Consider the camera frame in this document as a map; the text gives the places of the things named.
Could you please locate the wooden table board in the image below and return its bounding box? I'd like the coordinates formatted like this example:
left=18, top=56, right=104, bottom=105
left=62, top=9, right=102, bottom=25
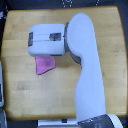
left=1, top=6, right=128, bottom=120

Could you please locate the pink square cloth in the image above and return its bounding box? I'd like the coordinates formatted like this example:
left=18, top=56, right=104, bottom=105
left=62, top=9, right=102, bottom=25
left=35, top=56, right=55, bottom=75

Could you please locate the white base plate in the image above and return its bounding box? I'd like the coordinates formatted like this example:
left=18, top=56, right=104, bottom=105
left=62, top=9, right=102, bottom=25
left=37, top=118, right=77, bottom=127

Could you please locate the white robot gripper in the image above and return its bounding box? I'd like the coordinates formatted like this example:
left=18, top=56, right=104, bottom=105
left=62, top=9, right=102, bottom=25
left=28, top=24, right=65, bottom=56

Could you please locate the grey left side device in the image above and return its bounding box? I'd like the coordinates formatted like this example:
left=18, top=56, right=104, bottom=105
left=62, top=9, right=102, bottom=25
left=0, top=61, right=7, bottom=128

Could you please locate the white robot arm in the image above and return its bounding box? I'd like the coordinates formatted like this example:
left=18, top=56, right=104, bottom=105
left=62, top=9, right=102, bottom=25
left=28, top=12, right=123, bottom=128

